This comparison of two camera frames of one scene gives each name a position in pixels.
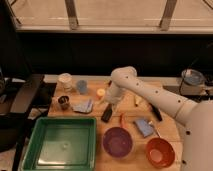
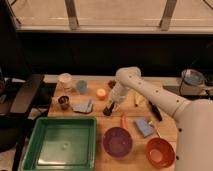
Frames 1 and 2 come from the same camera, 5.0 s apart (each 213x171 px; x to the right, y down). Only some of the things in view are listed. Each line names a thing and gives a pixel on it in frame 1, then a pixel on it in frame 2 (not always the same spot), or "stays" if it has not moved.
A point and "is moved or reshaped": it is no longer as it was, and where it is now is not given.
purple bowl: x=117 y=142 stays
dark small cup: x=63 y=101 stays
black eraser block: x=107 y=113 is moved or reshaped
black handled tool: x=156 y=111 stays
